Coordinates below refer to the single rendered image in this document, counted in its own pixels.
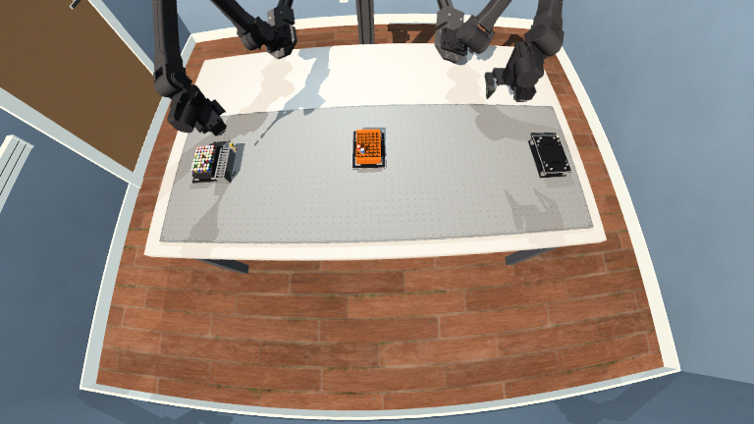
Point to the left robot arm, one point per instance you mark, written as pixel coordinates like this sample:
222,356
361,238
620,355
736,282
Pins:
543,40

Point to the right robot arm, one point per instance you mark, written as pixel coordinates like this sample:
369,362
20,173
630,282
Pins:
170,76

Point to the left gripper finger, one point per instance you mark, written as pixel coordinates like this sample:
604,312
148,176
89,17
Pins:
491,89

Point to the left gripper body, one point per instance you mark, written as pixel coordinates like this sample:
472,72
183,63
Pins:
497,74

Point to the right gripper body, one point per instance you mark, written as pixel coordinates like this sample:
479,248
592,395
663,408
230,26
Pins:
220,109

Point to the orange tube rack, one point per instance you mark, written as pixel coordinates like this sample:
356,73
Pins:
369,157

